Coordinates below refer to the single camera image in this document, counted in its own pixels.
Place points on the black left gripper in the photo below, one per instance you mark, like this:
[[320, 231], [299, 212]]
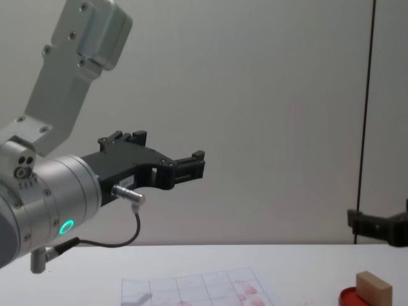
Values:
[[127, 165]]

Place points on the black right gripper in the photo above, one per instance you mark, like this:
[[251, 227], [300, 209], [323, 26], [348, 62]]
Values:
[[379, 229]]

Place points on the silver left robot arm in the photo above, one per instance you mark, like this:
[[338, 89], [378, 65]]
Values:
[[63, 191]]

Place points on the wooden stamp block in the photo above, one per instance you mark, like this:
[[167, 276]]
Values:
[[373, 287]]

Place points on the white gridded paper sheet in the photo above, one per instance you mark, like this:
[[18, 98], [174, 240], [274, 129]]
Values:
[[191, 287]]

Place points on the white table cloth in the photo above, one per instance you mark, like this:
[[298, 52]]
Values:
[[79, 280]]

